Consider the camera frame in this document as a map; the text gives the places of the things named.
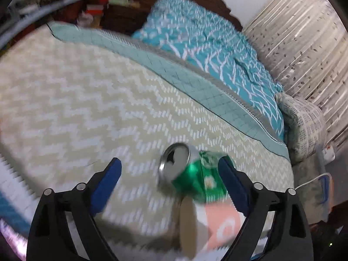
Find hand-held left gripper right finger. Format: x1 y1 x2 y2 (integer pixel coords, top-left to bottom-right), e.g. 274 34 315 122
217 155 314 261

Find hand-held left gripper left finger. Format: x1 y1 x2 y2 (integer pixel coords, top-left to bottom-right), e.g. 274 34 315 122
26 157 122 261

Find green drink can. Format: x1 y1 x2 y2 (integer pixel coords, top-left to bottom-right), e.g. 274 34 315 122
157 142 229 203

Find pink and white paper cup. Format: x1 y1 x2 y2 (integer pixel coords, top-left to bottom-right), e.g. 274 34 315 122
178 195 247 260

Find patterned pillow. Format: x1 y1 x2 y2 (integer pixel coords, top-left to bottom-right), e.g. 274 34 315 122
276 92 327 164

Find white power strip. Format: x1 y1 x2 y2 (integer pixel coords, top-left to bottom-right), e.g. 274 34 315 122
315 144 336 167

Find teal patterned quilt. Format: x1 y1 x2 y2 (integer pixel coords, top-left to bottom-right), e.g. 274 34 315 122
132 0 285 145

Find beige leaf print curtain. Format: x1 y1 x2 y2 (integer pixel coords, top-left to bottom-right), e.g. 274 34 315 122
241 0 348 149

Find dark wooden nightstand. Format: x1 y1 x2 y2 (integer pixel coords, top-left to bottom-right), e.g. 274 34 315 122
102 0 149 36

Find white cable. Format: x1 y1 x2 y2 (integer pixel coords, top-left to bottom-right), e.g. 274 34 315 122
295 172 331 191

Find cluttered wall shelves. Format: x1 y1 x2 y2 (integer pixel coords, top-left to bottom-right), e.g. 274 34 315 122
0 0 93 50

